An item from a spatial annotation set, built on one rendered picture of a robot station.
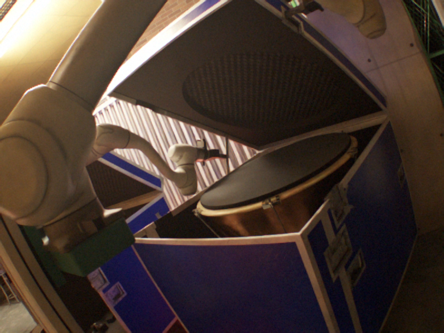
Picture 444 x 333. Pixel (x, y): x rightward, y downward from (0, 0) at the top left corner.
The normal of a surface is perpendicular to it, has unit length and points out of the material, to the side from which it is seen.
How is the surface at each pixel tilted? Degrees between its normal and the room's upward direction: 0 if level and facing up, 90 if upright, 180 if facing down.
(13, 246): 90
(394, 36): 90
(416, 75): 90
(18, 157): 98
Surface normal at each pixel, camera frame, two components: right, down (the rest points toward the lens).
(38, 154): 0.74, -0.28
